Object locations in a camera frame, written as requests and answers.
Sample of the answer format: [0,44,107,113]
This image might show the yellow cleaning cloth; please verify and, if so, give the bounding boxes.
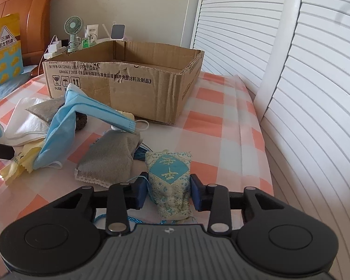
[0,138,45,185]

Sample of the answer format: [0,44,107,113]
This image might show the white towel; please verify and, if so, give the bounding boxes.
[5,97,50,147]

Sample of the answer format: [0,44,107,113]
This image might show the blue floral sachet bag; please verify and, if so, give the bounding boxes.
[145,150,192,221]

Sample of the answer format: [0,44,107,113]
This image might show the blue surgical face mask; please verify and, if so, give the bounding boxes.
[33,84,138,169]

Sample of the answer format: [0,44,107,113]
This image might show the small grey cloth pouch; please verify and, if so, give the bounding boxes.
[26,97,65,125]

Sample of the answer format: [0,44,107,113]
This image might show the dark brown hair scrunchie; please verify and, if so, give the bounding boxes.
[75,112,88,132]

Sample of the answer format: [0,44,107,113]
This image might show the light blue bedsheet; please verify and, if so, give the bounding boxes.
[0,65,37,100]

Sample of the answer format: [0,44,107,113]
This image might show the yellow blue snack bag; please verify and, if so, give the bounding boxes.
[0,13,23,86]

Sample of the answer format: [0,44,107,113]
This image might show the brown cardboard box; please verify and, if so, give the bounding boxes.
[43,41,204,125]

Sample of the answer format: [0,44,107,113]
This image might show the white power strip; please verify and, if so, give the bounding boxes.
[44,41,67,60]

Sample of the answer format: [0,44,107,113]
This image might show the green bottle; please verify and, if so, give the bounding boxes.
[81,37,90,49]

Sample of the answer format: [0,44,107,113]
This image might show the green handheld fan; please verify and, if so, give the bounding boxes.
[64,16,83,53]

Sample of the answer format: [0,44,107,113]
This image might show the wooden headboard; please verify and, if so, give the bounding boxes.
[0,0,50,66]

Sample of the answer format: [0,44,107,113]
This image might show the phone stand with screen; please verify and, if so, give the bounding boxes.
[110,23,126,41]

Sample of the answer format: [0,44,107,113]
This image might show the white louvered closet door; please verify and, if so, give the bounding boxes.
[191,0,350,279]

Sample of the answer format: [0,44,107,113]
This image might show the white charging cable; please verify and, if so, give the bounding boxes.
[37,34,59,76]

